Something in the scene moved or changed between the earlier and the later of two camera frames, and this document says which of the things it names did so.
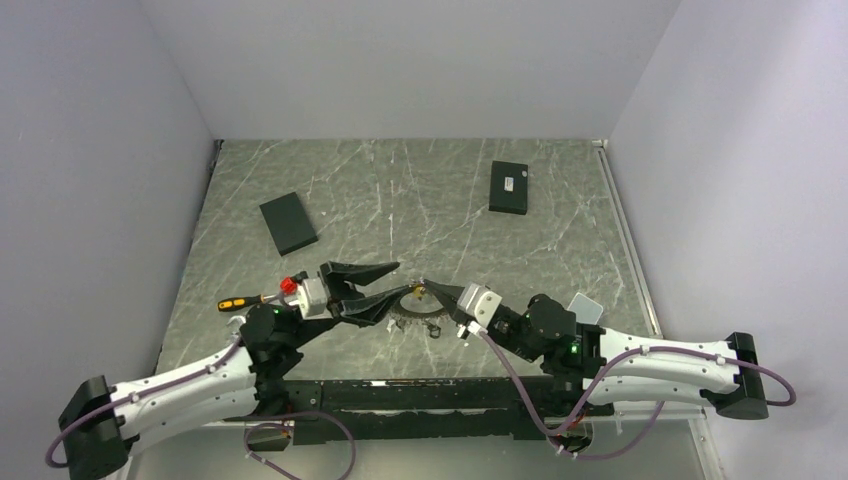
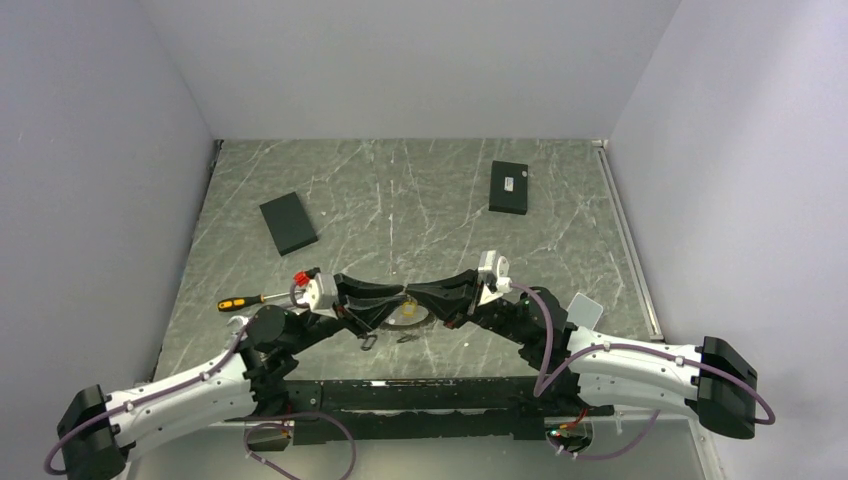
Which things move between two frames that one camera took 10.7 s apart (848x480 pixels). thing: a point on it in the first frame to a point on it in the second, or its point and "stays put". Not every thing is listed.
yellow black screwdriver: (234, 304) stays put
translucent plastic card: (586, 309) stays put
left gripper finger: (360, 274) to (356, 289)
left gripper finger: (371, 309) stays put
